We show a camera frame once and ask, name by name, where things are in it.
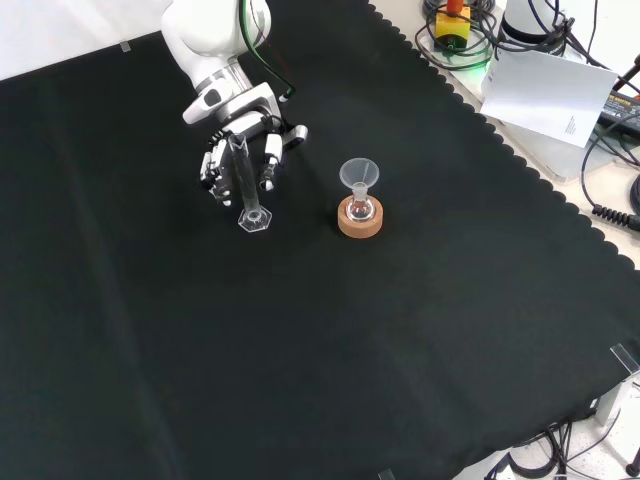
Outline black cable loop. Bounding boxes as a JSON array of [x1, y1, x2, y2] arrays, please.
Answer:
[[413, 0, 504, 72]]

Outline black bench cloth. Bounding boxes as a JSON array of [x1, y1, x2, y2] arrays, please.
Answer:
[[0, 0, 640, 480]]

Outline clear round-bottom flask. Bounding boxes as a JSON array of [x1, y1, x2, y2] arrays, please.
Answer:
[[348, 182, 376, 224]]

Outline black power adapter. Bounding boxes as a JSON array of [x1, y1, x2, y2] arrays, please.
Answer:
[[597, 91, 640, 127]]

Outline pale board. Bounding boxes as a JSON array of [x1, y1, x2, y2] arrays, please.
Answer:
[[439, 47, 640, 184]]

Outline white paper sheet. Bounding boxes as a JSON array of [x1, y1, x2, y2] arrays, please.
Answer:
[[479, 47, 620, 149]]

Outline clear plastic funnel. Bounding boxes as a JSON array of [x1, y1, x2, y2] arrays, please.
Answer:
[[339, 157, 381, 199]]

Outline yellow stop button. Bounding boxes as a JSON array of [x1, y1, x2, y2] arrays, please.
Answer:
[[433, 0, 473, 52]]

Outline cork ring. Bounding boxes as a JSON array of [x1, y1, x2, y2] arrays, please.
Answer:
[[336, 196, 386, 241]]

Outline clear glass graduated cylinder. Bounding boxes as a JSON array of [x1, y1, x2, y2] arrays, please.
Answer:
[[227, 133, 274, 234]]

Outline green cable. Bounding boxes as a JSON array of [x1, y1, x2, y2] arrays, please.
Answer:
[[238, 0, 297, 104]]

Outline black ribbed cable plug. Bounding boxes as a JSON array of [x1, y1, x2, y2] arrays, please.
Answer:
[[591, 203, 640, 229]]

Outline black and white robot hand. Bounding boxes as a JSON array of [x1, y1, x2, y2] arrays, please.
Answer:
[[181, 82, 310, 208]]

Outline black cable bundle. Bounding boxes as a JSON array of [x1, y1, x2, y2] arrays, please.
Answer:
[[482, 419, 640, 480]]

